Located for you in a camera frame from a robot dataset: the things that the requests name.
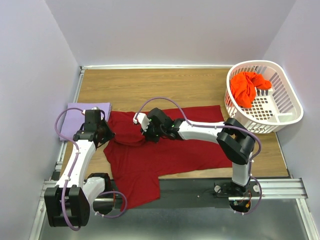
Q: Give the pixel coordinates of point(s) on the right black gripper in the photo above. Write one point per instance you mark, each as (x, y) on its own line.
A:
(147, 136)

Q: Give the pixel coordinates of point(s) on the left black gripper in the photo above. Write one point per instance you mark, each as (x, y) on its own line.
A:
(110, 133)

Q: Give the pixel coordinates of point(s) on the dark red t shirt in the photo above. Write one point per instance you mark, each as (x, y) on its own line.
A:
(137, 164)

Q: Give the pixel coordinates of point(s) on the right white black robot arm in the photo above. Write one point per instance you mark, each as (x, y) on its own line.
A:
(235, 140)

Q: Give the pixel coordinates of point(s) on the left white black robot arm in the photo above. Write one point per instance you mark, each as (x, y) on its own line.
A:
(69, 202)

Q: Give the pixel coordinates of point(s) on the folded purple t shirt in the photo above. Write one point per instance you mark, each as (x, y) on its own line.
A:
(74, 119)

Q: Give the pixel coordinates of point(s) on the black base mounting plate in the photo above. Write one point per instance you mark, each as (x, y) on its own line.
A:
(174, 193)

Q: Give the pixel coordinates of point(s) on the orange t shirt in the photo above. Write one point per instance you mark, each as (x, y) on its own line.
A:
(243, 87)

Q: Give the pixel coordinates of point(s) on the white plastic laundry basket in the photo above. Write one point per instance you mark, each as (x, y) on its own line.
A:
(272, 109)

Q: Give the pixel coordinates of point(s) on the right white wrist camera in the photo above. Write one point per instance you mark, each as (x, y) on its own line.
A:
(142, 120)

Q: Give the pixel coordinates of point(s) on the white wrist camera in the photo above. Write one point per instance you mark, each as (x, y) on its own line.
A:
(83, 112)
(142, 120)

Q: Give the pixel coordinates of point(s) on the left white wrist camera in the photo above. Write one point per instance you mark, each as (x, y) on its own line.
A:
(83, 112)

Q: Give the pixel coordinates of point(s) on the aluminium frame rail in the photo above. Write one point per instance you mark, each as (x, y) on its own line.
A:
(283, 212)

